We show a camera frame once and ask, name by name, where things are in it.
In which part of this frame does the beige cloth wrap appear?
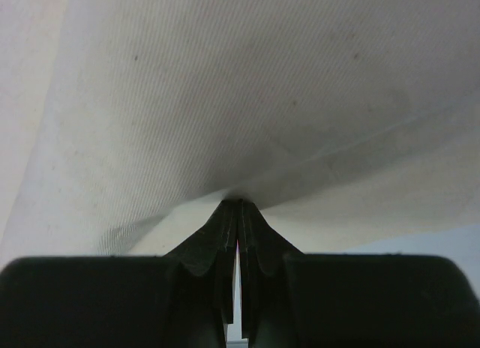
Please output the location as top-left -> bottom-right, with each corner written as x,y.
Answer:
1,0 -> 479,262

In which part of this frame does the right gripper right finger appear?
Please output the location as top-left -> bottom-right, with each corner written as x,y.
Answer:
238,200 -> 301,347

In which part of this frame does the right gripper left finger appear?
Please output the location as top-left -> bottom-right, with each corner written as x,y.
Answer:
163,199 -> 239,347

